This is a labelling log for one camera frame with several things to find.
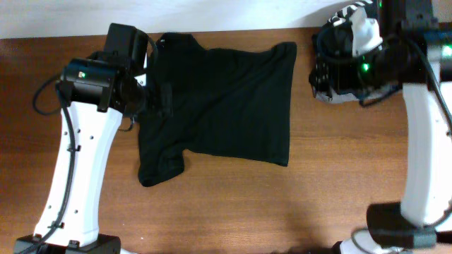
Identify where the black shirt with white print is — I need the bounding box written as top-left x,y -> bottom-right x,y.
326,0 -> 381,26

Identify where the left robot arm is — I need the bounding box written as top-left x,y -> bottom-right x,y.
14,23 -> 172,253

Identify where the grey shirt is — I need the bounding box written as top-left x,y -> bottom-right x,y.
310,80 -> 401,107

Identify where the black polo shirt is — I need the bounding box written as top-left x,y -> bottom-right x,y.
138,32 -> 297,187

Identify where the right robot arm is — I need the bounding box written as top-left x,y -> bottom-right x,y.
309,1 -> 451,254

